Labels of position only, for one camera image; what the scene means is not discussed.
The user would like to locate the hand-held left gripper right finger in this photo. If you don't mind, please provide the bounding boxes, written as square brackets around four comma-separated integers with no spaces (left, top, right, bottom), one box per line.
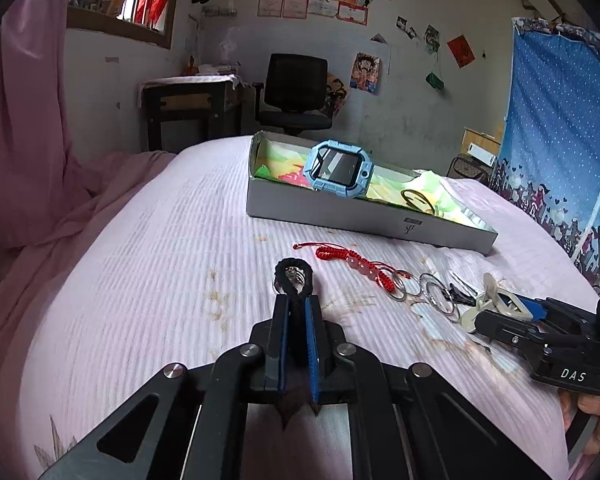
[305,295,551,480]

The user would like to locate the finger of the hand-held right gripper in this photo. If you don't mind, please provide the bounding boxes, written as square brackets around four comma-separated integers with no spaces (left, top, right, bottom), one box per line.
[475,308,556,361]
[517,296,598,333]

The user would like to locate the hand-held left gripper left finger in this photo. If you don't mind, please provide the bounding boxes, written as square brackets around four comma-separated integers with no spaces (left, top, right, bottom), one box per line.
[37,295,288,480]

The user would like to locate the white hair clip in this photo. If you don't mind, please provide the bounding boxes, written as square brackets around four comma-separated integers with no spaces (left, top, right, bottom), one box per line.
[459,272,533,335]

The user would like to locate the black hair clip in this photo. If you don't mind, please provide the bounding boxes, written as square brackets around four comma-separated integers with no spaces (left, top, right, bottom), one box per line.
[447,270,479,307]

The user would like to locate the black hair tie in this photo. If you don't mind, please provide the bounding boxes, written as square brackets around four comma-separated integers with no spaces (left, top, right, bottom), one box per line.
[274,257,315,302]

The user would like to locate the red braided bracelet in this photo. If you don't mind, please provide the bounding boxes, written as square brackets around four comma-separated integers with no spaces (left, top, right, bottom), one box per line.
[293,242,413,292]

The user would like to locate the grey cardboard box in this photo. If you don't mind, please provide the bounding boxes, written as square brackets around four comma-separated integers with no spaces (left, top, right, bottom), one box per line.
[246,130,498,256]

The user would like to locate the person's right hand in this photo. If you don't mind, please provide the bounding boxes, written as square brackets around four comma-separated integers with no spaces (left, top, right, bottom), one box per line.
[560,387,600,468]

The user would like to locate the pink bedsheet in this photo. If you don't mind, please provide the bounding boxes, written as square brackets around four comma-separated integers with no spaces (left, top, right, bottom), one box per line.
[0,134,600,480]

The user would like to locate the white box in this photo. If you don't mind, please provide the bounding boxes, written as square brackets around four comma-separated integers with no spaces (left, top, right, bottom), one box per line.
[466,142,497,167]

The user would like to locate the wooden cabinet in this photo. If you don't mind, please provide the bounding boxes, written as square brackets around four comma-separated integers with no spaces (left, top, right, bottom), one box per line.
[461,128,504,162]

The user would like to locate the blue dotted curtain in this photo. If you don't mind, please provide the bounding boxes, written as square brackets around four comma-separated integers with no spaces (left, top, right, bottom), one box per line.
[489,15,600,288]

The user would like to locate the blue smartwatch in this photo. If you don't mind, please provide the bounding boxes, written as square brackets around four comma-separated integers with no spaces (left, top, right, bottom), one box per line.
[302,139,376,196]

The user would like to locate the red paper sheet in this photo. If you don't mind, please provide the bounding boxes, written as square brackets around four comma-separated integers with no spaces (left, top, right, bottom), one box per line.
[446,34,477,69]

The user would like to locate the dark wooden desk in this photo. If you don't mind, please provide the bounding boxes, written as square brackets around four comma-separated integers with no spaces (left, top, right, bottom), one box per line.
[140,74,247,154]

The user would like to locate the black office chair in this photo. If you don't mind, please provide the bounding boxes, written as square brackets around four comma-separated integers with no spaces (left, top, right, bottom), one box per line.
[253,53,334,137]

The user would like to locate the papers on desk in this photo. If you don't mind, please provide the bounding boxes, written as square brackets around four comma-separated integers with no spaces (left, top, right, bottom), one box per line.
[181,61,242,80]

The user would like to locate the pink curtain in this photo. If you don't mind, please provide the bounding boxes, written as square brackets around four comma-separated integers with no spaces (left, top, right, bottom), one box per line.
[0,0,177,263]

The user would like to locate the brown hair tie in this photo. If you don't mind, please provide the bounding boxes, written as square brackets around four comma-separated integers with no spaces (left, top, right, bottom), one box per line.
[399,188,442,217]

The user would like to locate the cartoon family wall poster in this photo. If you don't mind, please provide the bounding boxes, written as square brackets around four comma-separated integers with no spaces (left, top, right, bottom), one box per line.
[321,71,351,119]

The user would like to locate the green wall photo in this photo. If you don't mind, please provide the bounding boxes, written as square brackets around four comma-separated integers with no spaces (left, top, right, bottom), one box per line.
[423,24,442,56]

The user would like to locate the anime wall poster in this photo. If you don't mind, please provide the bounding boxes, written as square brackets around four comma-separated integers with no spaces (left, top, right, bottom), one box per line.
[349,51,383,96]

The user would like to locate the white wall paper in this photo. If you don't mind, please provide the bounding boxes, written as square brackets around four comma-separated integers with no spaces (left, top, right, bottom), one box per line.
[369,33,393,75]

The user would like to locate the small wall photos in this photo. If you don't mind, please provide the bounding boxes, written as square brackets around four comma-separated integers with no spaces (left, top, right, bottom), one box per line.
[395,15,419,42]

